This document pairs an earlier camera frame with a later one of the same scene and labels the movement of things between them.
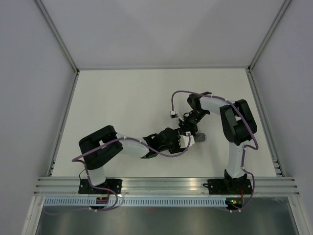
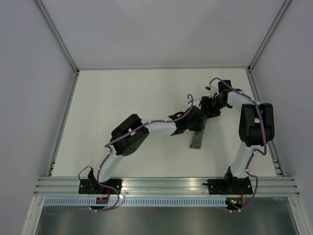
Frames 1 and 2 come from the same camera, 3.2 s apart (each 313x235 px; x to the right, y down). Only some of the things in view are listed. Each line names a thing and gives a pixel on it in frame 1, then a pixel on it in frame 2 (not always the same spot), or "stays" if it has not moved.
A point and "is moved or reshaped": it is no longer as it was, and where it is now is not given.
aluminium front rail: x=279 y=186 stays
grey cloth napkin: x=200 y=137 is moved or reshaped
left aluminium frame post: x=62 y=43 stays
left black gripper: x=177 y=149 to x=199 y=126
